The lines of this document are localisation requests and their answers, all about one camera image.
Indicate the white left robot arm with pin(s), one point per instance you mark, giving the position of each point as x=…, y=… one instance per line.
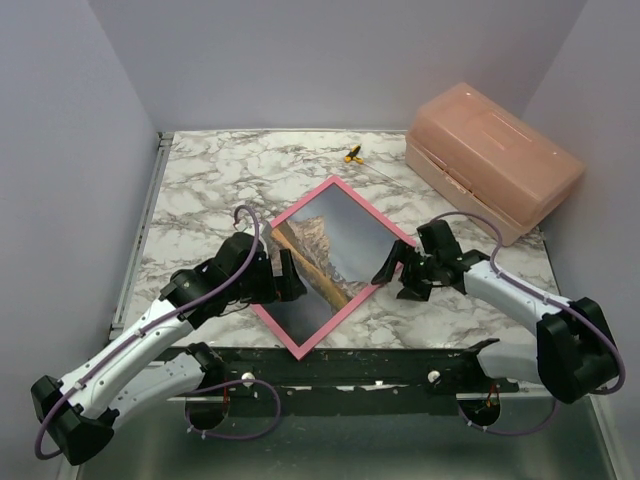
x=81, y=411

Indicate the yellow black T-handle hex key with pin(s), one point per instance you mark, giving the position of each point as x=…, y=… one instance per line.
x=357, y=166

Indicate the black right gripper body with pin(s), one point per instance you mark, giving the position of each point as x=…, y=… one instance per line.
x=421, y=268

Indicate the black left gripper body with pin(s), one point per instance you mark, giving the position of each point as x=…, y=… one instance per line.
x=258, y=289

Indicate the landscape photo print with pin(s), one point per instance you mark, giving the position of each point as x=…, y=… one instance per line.
x=335, y=260

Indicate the pink wooden picture frame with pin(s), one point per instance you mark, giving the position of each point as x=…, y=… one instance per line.
x=300, y=345

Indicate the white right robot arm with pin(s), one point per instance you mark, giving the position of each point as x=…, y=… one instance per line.
x=575, y=353

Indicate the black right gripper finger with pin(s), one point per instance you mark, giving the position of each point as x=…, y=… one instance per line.
x=415, y=292
x=398, y=254

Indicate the aluminium extrusion frame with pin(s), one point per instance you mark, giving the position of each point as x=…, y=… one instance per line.
x=111, y=198

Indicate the pink translucent plastic box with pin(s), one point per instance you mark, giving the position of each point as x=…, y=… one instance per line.
x=485, y=161

